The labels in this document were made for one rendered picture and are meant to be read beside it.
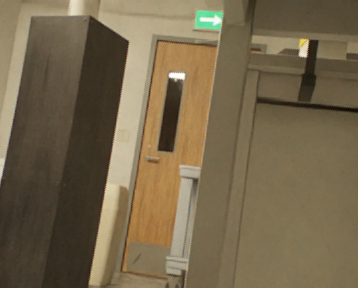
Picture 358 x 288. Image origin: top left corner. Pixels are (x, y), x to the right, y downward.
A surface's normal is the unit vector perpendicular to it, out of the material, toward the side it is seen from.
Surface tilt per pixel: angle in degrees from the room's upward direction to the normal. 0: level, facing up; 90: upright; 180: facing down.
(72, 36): 90
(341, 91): 90
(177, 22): 90
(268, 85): 90
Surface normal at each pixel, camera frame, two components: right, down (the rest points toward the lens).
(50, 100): -0.44, -0.19
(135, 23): -0.15, -0.16
